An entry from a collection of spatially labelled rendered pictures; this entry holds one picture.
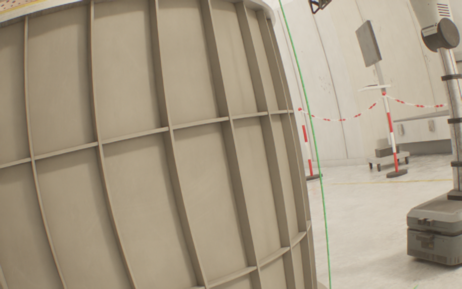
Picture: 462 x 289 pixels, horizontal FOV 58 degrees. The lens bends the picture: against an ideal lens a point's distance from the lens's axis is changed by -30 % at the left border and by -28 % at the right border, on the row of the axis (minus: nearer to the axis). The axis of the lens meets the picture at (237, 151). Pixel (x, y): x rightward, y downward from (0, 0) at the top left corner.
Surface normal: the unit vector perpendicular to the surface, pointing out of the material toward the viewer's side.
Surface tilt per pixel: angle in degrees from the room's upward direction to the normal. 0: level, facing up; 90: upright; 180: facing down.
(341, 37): 90
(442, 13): 100
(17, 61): 90
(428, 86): 90
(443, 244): 90
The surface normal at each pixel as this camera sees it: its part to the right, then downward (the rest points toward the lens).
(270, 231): 0.85, -0.15
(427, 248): -0.95, 0.18
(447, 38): 0.24, -0.01
